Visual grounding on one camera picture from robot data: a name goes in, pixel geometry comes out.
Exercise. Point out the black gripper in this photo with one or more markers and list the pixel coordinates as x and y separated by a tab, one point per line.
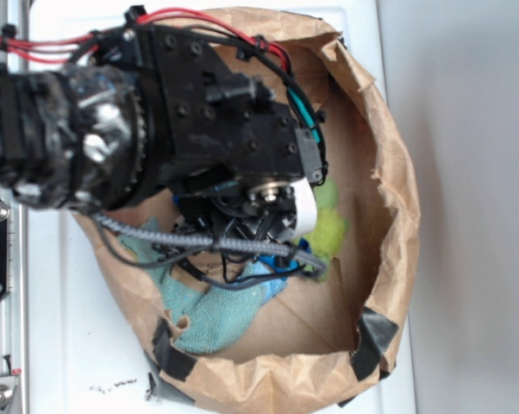
234	145

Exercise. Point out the blue plastic bottle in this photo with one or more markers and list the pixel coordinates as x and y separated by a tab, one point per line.
256	256

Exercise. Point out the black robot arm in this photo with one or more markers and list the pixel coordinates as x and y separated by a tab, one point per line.
143	108

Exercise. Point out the green plush toy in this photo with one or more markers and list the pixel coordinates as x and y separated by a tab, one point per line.
327	238

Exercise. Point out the blue sponge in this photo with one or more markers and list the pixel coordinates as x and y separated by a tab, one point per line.
266	289

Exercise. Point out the light green terry cloth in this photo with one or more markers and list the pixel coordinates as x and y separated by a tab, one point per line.
210	321

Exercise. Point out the brown paper bag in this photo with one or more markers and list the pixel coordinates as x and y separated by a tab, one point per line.
296	356

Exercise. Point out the black tape strip right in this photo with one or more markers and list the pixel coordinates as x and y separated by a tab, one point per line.
376	334

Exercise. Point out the black tape strip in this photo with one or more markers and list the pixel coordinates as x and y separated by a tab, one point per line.
169	360
376	334

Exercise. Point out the black tape strip left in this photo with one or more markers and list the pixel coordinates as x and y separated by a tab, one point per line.
169	360

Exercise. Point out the aluminium frame rail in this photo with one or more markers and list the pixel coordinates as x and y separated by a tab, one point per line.
13	307

